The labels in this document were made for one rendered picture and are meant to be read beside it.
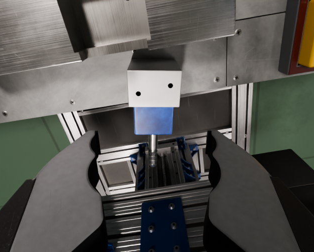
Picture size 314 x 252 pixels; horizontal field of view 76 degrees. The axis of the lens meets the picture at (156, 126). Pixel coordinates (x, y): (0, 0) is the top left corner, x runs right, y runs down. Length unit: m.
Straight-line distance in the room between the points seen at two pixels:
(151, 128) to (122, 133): 0.75
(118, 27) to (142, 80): 0.05
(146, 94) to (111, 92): 0.07
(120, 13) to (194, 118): 0.81
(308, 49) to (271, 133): 1.18
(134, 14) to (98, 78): 0.10
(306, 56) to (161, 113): 0.16
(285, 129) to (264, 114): 0.19
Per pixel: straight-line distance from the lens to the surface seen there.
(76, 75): 0.26
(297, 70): 0.27
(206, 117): 0.96
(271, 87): 1.27
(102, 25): 0.18
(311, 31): 0.26
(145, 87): 0.19
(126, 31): 0.17
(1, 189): 1.79
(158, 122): 0.22
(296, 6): 0.26
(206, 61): 0.25
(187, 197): 0.48
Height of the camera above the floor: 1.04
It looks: 61 degrees down
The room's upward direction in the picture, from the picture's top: 176 degrees clockwise
